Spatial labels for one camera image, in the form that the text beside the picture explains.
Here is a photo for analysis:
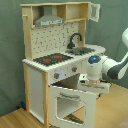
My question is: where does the white oven door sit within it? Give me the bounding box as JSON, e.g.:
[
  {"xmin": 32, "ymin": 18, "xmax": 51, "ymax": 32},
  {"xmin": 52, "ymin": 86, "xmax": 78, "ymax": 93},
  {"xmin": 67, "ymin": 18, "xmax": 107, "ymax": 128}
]
[{"xmin": 49, "ymin": 86, "xmax": 96, "ymax": 128}]

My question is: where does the black toy faucet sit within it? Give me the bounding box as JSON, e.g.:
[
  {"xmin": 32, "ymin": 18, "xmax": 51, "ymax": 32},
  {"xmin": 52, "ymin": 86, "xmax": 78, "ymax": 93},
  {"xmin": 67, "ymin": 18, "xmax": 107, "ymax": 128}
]
[{"xmin": 67, "ymin": 33, "xmax": 82, "ymax": 49}]

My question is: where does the wooden toy kitchen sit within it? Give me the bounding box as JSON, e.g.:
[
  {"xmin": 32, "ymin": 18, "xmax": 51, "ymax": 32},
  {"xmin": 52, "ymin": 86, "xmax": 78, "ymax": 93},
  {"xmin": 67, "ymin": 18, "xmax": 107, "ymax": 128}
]
[{"xmin": 22, "ymin": 2, "xmax": 105, "ymax": 128}]

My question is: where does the right red stove knob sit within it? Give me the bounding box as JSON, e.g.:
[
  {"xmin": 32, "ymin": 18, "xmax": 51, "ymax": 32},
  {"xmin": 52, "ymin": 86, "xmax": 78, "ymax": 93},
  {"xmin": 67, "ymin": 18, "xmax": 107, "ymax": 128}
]
[{"xmin": 71, "ymin": 66, "xmax": 78, "ymax": 73}]

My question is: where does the black toy stovetop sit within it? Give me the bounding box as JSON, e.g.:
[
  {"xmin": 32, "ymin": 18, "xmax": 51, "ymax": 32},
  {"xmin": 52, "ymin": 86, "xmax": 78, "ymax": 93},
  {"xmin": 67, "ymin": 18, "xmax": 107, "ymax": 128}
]
[{"xmin": 34, "ymin": 53, "xmax": 71, "ymax": 66}]

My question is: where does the white microwave cabinet door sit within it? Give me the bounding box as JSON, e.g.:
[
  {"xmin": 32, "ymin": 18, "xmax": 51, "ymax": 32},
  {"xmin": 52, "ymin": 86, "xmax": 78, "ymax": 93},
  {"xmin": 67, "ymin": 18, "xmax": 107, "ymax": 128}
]
[{"xmin": 89, "ymin": 3, "xmax": 100, "ymax": 22}]

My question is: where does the grey toy sink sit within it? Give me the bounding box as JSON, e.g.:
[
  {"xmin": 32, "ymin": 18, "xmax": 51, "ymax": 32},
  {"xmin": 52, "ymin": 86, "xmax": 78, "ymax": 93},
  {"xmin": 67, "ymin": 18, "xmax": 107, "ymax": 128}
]
[{"xmin": 65, "ymin": 47, "xmax": 95, "ymax": 55}]

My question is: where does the grey range hood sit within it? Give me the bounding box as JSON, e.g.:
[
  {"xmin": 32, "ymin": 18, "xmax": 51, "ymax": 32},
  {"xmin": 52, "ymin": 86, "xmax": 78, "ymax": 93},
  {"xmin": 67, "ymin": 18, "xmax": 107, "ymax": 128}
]
[{"xmin": 35, "ymin": 5, "xmax": 64, "ymax": 27}]

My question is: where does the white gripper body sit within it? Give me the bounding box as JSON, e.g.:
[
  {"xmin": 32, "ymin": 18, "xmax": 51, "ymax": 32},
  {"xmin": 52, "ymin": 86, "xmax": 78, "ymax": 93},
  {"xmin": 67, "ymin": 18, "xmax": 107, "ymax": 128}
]
[{"xmin": 78, "ymin": 81, "xmax": 111, "ymax": 94}]

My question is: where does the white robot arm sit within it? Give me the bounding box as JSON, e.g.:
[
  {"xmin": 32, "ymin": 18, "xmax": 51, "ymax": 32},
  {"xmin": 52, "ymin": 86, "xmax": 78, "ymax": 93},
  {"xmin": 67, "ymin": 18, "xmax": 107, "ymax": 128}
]
[{"xmin": 77, "ymin": 52, "xmax": 128, "ymax": 94}]

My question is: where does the red stove knob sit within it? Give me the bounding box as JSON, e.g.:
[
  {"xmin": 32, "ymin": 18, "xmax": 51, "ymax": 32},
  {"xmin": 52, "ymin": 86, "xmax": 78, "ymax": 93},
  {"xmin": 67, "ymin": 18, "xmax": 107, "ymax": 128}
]
[
  {"xmin": 71, "ymin": 66, "xmax": 78, "ymax": 73},
  {"xmin": 54, "ymin": 73, "xmax": 60, "ymax": 79}
]

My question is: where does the left red stove knob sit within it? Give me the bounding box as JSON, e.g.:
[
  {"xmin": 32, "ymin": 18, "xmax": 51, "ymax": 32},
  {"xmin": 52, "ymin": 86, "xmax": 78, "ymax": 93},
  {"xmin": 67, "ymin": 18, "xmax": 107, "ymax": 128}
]
[{"xmin": 54, "ymin": 73, "xmax": 60, "ymax": 79}]

